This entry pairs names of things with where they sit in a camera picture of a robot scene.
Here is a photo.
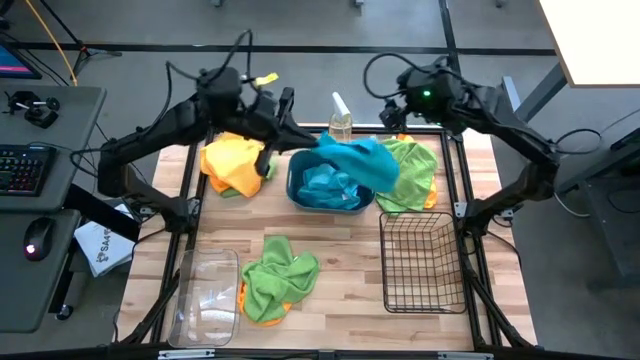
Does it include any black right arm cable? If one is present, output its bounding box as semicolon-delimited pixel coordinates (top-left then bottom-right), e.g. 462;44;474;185
362;51;436;101

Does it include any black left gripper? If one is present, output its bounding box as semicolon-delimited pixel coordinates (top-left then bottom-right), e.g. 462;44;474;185
242;87;320;178

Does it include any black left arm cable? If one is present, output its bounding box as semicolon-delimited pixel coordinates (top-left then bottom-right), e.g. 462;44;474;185
164;28;254;101

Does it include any black tripod stand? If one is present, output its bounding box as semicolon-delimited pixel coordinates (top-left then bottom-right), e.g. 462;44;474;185
39;0;124;77

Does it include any computer monitor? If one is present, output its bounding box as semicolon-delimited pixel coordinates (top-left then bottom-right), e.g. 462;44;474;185
0;42;44;81

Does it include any black wire basket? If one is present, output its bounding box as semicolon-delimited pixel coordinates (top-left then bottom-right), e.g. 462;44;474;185
378;210;469;315

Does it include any black desk support beam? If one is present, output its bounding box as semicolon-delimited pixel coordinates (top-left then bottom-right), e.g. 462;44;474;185
64;183;142;242

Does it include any grey table leg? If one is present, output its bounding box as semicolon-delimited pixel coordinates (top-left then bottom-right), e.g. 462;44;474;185
501;62;569;126

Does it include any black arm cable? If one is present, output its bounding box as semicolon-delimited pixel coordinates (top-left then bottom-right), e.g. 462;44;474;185
164;28;254;101
362;51;436;101

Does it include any backlit black keyboard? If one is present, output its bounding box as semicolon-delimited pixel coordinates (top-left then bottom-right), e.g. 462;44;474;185
0;143;58;197

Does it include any white table top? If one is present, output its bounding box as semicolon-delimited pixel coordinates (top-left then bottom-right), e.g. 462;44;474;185
537;0;640;89

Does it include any clear plastic bin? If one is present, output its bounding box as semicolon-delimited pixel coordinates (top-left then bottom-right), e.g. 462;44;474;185
167;248;241;350

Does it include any yellow cable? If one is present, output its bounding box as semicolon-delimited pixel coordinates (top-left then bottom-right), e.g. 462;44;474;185
24;0;79;87

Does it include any clear spray bottle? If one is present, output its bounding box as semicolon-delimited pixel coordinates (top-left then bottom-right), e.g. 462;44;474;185
328;91;354;144

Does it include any black computer mouse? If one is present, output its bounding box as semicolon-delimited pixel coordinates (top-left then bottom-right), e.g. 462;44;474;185
22;216;57;262

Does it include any grey desk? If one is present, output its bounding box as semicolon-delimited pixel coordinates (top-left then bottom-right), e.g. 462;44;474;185
0;84;108;214

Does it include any black clamp mount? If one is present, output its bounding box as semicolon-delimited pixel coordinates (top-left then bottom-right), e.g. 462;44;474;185
3;90;61;130

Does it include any silver metal bracket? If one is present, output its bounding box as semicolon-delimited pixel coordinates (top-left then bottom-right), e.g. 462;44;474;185
437;351;496;360
157;348;216;360

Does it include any teal plastic basket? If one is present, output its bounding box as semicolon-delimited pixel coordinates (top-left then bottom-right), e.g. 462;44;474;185
285;148;377;216

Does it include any green microfiber towel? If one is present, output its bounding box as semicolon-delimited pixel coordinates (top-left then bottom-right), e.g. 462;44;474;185
219;158;279;199
375;137;439;215
241;235;321;325

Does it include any black metal table frame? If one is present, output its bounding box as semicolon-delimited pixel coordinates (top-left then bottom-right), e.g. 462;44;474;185
117;122;539;360

